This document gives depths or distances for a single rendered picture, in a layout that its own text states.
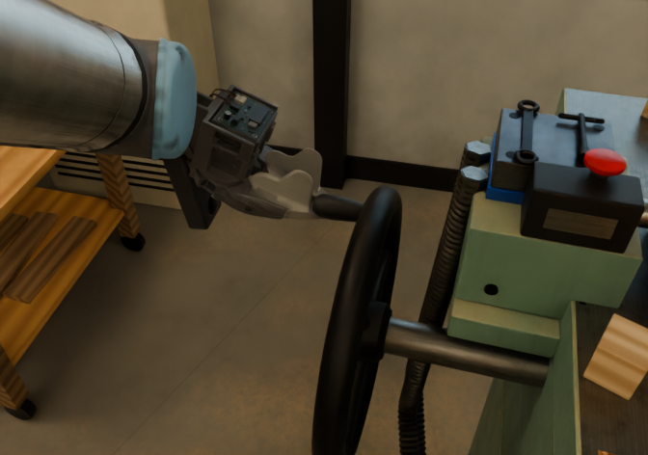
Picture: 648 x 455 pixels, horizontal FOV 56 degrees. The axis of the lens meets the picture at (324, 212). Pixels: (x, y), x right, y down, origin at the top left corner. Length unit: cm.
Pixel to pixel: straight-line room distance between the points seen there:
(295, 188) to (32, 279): 113
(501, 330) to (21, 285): 128
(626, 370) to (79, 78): 41
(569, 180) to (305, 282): 131
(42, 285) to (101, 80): 127
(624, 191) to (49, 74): 40
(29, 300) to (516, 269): 127
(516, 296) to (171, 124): 32
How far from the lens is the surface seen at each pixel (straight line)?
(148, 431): 153
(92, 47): 39
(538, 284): 55
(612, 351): 49
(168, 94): 45
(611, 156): 51
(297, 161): 62
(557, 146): 55
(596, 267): 53
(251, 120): 58
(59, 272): 166
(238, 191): 60
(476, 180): 54
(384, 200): 54
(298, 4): 183
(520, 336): 57
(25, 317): 159
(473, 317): 56
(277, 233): 189
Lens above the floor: 130
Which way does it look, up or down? 42 degrees down
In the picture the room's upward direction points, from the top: straight up
